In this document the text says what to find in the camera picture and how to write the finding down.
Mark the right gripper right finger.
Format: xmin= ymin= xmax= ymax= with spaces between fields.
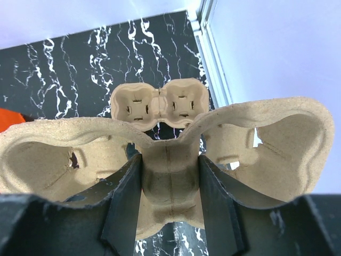
xmin=198 ymin=156 xmax=293 ymax=255

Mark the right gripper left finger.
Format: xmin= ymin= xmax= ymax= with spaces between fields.
xmin=65 ymin=154 xmax=142 ymax=255

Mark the pulp cup carrier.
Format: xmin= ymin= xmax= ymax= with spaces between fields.
xmin=110 ymin=78 xmax=209 ymax=132
xmin=1 ymin=97 xmax=335 ymax=239

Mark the orange paper bag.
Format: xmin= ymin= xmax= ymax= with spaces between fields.
xmin=0 ymin=108 xmax=25 ymax=132

